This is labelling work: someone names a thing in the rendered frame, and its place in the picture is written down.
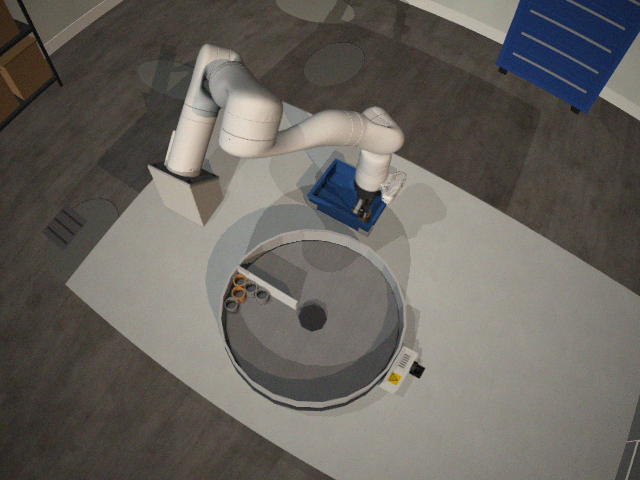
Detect blue crate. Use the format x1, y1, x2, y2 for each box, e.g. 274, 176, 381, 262
307, 158, 388, 237

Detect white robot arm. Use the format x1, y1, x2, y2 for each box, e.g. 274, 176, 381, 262
164, 43, 406, 204

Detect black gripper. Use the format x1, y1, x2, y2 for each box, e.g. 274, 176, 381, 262
350, 178, 381, 219

